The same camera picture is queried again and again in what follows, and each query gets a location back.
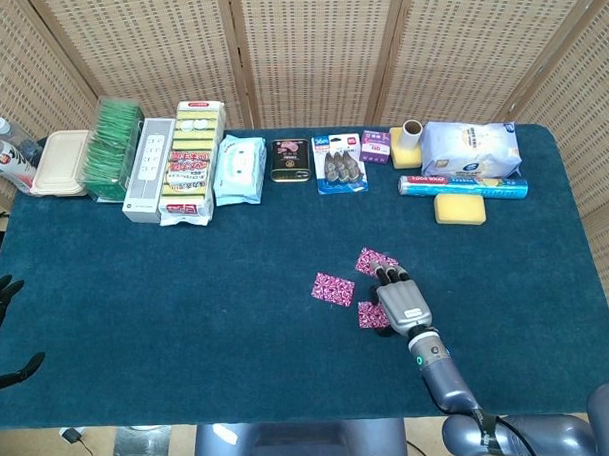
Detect dark gold luncheon meat can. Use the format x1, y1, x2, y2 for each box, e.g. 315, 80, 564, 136
268, 137, 314, 184

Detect large white tissue pack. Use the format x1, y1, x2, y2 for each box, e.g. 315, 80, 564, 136
419, 117, 524, 182

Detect wicker folding screen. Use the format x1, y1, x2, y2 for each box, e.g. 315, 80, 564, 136
0, 0, 609, 395

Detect light blue wet wipes pack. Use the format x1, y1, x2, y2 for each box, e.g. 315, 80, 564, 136
210, 132, 270, 207

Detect dark blue table cloth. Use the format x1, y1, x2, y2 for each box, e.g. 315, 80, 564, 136
0, 116, 609, 433

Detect pink patterned packet bottom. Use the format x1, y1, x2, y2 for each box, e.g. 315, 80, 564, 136
357, 299, 392, 330

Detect blue cling film roll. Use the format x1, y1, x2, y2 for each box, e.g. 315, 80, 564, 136
397, 170, 530, 205

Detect white power strip box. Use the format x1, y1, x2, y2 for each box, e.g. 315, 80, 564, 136
119, 116, 180, 225

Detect white lint roller refill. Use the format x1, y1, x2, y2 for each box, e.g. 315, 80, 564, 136
402, 119, 424, 151

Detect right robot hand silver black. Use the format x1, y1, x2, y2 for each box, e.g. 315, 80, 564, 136
368, 259, 437, 340

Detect yellow sponge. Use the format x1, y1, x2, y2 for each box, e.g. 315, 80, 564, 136
433, 192, 488, 227
388, 126, 424, 170

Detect pink patterned packet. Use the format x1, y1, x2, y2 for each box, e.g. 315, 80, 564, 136
357, 299, 392, 330
310, 270, 357, 310
353, 246, 400, 277

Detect beige lunch box container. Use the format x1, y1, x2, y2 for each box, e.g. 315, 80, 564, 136
28, 128, 93, 199

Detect small purple box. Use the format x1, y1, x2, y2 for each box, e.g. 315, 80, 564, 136
358, 129, 393, 166

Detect left robot hand black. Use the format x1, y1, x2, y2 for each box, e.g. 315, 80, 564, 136
0, 273, 47, 395

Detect blue-grey robot torso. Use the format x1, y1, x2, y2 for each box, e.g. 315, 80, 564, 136
193, 417, 409, 456

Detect clear box green tea bags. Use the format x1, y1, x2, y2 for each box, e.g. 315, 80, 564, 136
79, 94, 149, 204

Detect clear water bottle white cap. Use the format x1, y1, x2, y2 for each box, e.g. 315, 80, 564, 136
0, 115, 44, 168

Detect yellow sponge multipack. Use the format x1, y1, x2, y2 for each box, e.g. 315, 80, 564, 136
154, 99, 230, 228

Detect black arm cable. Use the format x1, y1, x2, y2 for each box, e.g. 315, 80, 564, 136
470, 404, 540, 456

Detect blue correction tape blister pack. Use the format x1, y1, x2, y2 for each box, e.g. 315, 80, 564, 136
311, 132, 370, 197

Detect white labelled drink bottle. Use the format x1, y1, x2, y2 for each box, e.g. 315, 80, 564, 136
0, 130, 38, 195

